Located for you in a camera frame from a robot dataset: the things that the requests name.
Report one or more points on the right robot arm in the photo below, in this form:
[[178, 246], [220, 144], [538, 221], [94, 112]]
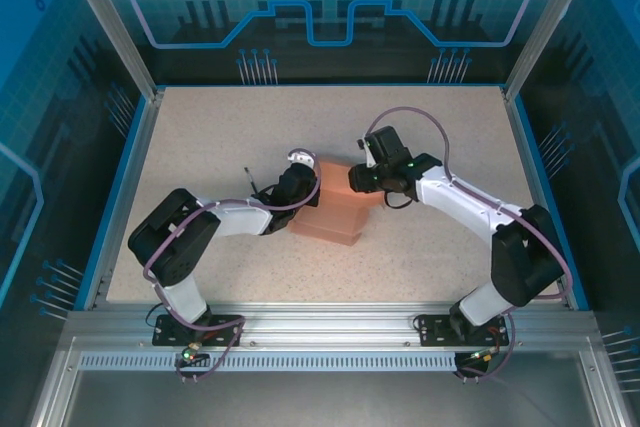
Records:
[[525, 262]]

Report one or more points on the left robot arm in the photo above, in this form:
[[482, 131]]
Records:
[[175, 242]]

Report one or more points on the blue circuit print side panel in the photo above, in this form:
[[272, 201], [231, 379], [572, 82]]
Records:
[[600, 97], [45, 97]]

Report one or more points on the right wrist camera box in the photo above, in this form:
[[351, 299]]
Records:
[[369, 157]]

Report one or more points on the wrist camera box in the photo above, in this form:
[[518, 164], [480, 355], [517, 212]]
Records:
[[300, 157], [369, 157]]

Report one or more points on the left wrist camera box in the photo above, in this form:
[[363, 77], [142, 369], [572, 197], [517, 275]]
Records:
[[300, 157]]

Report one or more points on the blue aluminium table side rail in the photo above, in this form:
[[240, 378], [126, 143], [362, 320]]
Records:
[[529, 147], [125, 197]]

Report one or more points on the aluminium mounting rail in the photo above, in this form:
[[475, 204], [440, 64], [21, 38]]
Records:
[[325, 327]]

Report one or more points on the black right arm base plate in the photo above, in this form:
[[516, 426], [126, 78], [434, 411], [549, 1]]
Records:
[[435, 332]]

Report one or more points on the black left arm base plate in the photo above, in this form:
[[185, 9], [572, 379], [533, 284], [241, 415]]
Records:
[[170, 334]]

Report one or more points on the aluminium frame post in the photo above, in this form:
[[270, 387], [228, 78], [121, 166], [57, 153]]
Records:
[[112, 22], [550, 22]]

